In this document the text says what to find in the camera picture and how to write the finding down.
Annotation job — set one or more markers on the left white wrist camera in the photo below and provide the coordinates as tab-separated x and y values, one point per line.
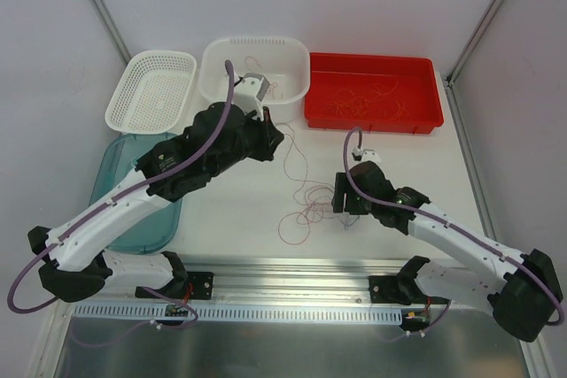
249	93

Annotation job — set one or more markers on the teal translucent plastic bin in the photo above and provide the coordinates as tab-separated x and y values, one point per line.
154	232

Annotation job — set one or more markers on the red plastic tray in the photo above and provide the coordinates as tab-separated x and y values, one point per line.
377	93

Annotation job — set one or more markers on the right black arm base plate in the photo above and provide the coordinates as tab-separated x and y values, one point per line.
385	289

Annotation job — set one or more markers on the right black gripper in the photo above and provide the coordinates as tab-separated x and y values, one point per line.
343	199

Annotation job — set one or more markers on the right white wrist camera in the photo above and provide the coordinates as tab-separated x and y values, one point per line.
364	155

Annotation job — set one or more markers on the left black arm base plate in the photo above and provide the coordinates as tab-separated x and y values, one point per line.
198	285

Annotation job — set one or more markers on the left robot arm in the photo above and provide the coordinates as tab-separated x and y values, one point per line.
77	260

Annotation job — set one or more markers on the aluminium mounting rail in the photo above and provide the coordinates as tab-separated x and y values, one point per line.
274	281

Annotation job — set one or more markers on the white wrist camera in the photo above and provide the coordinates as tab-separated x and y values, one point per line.
364	155
249	93

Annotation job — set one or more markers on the white plastic tub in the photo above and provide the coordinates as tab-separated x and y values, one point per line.
283	60

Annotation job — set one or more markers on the white perforated plastic basket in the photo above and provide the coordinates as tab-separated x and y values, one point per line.
152	92

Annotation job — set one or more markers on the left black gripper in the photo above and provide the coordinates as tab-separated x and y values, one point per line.
266	135

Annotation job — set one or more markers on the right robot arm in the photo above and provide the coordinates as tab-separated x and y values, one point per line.
520	291

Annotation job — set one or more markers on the white slotted cable duct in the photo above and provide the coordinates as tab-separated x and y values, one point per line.
238	313

